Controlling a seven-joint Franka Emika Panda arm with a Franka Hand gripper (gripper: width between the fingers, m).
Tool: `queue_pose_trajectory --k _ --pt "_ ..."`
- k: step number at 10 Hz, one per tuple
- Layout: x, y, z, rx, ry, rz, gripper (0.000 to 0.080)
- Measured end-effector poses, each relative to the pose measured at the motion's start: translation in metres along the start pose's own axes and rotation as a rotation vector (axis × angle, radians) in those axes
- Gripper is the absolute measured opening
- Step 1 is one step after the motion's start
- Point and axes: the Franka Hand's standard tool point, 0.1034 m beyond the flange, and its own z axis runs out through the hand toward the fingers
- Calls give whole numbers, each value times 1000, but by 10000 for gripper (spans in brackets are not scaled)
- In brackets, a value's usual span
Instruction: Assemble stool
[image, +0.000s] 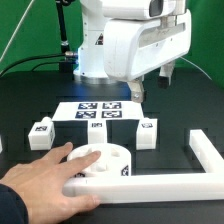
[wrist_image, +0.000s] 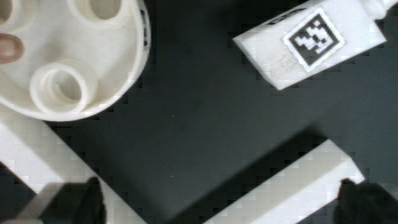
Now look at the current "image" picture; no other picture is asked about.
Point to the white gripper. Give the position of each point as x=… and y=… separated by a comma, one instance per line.
x=134, y=48

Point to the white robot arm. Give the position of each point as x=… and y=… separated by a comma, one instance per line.
x=90, y=53

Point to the dark blue sleeve forearm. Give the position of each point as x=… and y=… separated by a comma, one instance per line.
x=12, y=208

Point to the bare human hand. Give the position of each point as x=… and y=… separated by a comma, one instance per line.
x=40, y=184

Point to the white marker sheet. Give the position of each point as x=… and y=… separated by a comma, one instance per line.
x=109, y=110

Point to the white L-shaped fence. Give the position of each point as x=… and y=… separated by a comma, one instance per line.
x=163, y=187

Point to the thin white rod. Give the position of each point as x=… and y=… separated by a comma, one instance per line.
x=17, y=28

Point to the white part left edge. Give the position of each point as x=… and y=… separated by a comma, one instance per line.
x=1, y=147

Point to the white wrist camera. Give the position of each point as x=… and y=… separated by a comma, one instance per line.
x=142, y=9

